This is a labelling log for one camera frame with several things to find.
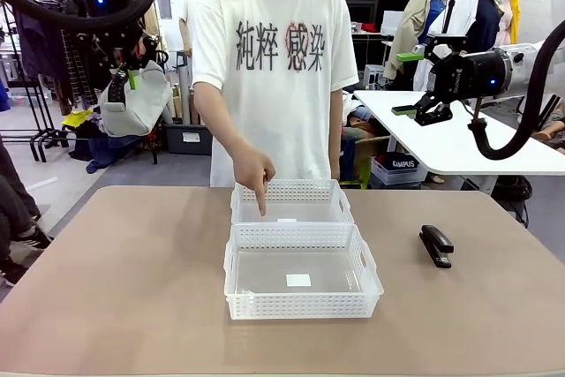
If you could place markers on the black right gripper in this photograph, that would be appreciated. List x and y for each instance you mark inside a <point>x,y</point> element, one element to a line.
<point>472,77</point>

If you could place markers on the grey CAMPUS pencil case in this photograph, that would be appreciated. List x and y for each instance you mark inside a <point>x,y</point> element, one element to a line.
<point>132,116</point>

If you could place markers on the black stapler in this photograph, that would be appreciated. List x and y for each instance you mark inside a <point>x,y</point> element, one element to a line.
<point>437,244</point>

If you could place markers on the person's right forearm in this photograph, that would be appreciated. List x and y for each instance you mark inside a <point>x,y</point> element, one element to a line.
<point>220,121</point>

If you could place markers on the person's left forearm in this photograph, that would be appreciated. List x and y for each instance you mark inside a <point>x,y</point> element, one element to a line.
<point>335,130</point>

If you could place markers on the person's left hand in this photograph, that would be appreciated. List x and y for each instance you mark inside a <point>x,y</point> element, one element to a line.
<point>336,173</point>

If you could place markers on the person's right hand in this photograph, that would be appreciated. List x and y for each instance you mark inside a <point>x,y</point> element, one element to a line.
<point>253,174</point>

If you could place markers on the mannequin in beige coat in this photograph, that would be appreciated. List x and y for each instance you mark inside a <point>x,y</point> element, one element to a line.
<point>406,28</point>

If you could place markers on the white box appliance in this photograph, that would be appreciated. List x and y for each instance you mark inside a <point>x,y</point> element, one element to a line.
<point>375,76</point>

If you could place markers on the grey upright tube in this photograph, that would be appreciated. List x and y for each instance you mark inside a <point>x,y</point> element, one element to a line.
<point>183,85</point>

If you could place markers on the black stand pole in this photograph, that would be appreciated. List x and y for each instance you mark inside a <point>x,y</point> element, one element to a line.
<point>451,10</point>

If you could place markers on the bystander in white shirt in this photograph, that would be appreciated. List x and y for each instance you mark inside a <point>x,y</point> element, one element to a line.
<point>187,19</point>

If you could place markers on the white background table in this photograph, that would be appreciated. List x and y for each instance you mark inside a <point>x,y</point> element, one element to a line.
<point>441,147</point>

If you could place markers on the white hanging shirt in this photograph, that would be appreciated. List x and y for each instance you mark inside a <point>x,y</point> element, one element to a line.
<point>465,10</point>

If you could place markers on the mannequin in navy top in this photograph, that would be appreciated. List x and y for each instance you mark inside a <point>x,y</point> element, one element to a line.
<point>485,19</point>

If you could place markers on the yellow-green cloth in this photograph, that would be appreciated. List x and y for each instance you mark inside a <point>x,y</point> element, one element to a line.
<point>79,117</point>

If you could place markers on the dark navy jacket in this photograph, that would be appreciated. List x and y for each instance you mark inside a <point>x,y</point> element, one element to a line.
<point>35,50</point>

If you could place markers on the yellow hanging garment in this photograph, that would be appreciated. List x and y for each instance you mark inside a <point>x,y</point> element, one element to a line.
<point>514,19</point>

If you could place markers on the black CAMPUS pouch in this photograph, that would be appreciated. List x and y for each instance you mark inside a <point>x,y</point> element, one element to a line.
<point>399,163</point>

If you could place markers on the dark blue cloth heap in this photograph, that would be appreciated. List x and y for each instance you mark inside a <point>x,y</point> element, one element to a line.
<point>106,152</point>

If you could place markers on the black storage bin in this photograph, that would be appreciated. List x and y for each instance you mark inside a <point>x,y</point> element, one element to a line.
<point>190,138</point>

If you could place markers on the black clothes rack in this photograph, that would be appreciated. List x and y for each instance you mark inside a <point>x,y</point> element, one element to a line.
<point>39,138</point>

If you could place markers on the black bag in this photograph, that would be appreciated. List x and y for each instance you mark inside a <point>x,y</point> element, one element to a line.
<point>512,193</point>

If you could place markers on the person in white printed T-shirt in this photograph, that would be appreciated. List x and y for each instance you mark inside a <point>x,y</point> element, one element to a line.
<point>273,130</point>

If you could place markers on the white perforated plastic basket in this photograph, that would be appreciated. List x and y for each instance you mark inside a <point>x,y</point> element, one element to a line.
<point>300,306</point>
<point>309,191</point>

